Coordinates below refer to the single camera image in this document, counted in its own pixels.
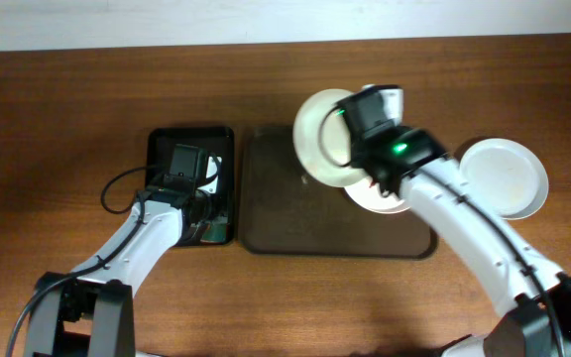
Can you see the pink plate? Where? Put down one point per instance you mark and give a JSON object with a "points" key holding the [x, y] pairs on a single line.
{"points": [[367, 194]]}

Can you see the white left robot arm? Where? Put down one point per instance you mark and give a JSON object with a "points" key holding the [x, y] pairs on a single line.
{"points": [[89, 311]]}

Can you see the cream plate with red stain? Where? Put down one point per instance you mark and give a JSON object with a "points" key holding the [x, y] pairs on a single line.
{"points": [[321, 140]]}

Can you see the small black tray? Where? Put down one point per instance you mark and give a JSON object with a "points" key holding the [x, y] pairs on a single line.
{"points": [[219, 140]]}

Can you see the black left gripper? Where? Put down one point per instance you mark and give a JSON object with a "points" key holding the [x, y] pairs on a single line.
{"points": [[211, 213]]}

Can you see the grey white plate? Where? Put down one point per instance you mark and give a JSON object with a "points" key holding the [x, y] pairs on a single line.
{"points": [[508, 175]]}

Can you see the orange green sponge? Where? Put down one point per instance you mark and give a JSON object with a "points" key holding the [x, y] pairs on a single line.
{"points": [[214, 234]]}

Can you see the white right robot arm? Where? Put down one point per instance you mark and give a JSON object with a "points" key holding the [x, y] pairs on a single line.
{"points": [[530, 294]]}

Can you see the large brown tray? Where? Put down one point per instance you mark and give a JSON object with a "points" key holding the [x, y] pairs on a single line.
{"points": [[284, 211]]}

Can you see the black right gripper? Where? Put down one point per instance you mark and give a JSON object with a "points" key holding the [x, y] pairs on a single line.
{"points": [[382, 179]]}

